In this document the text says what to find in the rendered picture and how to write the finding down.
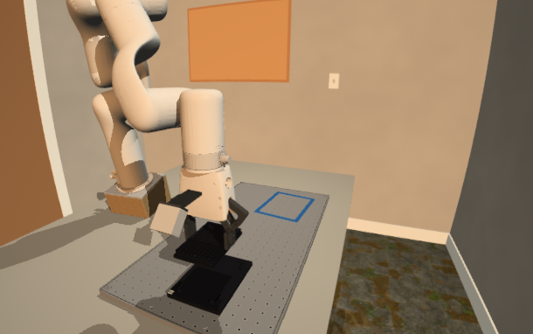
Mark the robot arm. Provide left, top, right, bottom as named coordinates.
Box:
left=66, top=0, right=232, bottom=238

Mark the blue tape outline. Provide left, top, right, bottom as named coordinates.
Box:
left=254, top=191, right=315, bottom=222

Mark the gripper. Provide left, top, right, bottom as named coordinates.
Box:
left=180, top=165, right=249, bottom=251

